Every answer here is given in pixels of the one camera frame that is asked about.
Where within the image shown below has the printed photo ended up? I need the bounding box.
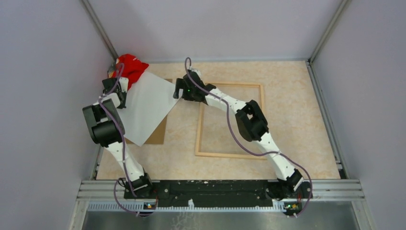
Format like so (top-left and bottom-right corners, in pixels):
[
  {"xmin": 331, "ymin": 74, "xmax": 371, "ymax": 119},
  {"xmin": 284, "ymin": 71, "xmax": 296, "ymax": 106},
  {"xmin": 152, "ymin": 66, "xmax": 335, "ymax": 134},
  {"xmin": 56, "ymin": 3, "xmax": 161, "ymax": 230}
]
[{"xmin": 115, "ymin": 71, "xmax": 181, "ymax": 147}]

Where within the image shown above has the brown backing board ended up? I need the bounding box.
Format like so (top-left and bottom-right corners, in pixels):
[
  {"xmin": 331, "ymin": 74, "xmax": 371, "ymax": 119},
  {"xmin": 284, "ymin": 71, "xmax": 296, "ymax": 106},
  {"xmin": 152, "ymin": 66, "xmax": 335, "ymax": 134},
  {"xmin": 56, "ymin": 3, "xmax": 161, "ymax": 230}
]
[{"xmin": 124, "ymin": 79, "xmax": 173, "ymax": 145}]

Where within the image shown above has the wooden picture frame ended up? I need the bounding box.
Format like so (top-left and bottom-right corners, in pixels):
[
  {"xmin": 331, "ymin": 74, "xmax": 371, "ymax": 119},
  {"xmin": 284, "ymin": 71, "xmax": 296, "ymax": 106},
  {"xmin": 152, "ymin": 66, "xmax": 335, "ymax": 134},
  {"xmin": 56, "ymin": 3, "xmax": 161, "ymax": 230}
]
[{"xmin": 194, "ymin": 82, "xmax": 266, "ymax": 160}]

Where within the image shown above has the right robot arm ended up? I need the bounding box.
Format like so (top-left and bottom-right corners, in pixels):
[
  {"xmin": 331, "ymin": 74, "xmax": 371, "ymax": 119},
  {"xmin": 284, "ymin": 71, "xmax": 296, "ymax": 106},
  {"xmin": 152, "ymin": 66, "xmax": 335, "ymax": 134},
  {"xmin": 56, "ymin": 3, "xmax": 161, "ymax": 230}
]
[{"xmin": 173, "ymin": 69, "xmax": 308, "ymax": 200}]

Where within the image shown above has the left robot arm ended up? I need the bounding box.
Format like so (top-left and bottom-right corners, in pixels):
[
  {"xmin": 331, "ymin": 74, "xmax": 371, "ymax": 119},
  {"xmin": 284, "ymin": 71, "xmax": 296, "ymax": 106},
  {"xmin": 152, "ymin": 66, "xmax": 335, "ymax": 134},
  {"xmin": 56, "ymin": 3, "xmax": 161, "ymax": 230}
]
[{"xmin": 82, "ymin": 77, "xmax": 154, "ymax": 199}]

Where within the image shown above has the red cloth doll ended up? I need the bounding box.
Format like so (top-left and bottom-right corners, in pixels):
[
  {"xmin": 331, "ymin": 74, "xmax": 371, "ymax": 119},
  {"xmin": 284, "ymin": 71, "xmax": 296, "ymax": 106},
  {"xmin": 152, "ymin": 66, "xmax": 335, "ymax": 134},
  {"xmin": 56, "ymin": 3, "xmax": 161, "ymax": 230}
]
[{"xmin": 108, "ymin": 54, "xmax": 149, "ymax": 90}]

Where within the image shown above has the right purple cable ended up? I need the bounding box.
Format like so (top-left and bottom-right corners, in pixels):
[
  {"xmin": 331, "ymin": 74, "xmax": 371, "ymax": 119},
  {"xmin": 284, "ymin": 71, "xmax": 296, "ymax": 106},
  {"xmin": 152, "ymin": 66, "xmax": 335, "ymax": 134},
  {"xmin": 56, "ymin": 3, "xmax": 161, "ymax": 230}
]
[{"xmin": 184, "ymin": 57, "xmax": 314, "ymax": 218}]

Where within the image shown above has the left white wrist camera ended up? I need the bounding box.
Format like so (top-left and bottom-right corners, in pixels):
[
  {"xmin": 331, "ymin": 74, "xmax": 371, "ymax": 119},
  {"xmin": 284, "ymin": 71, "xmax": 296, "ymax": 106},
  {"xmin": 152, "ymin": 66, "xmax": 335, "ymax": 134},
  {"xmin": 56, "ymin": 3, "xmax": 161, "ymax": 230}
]
[{"xmin": 119, "ymin": 77, "xmax": 129, "ymax": 92}]

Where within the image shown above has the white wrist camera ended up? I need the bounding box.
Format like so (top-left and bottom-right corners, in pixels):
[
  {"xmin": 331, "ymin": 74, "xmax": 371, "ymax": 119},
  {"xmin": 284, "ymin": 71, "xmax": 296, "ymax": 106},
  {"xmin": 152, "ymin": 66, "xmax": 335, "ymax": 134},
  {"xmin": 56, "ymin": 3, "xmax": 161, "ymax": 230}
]
[
  {"xmin": 119, "ymin": 77, "xmax": 129, "ymax": 92},
  {"xmin": 190, "ymin": 68, "xmax": 202, "ymax": 78}
]

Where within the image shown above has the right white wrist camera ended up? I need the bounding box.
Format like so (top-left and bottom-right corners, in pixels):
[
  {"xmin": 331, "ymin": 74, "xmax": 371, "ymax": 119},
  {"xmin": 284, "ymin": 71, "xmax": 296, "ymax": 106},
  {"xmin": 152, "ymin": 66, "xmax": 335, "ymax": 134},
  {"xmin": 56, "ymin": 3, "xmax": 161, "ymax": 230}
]
[{"xmin": 190, "ymin": 68, "xmax": 202, "ymax": 78}]

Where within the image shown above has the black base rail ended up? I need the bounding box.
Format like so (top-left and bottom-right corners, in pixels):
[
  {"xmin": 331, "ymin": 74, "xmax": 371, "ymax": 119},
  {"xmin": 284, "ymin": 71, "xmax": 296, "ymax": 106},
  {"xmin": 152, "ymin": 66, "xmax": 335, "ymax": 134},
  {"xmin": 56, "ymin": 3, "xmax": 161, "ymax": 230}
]
[{"xmin": 124, "ymin": 179, "xmax": 313, "ymax": 209}]

